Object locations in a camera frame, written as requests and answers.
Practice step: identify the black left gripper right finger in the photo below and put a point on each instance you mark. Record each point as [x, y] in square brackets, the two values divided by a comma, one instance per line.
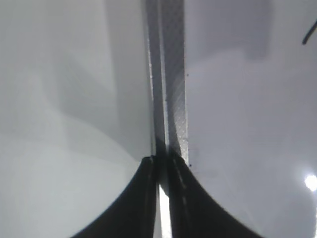
[194, 214]

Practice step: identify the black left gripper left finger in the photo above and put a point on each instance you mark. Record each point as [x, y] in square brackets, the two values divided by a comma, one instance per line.
[133, 213]

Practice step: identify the white whiteboard with grey frame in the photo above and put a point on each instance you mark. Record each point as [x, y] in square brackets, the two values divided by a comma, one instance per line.
[234, 93]

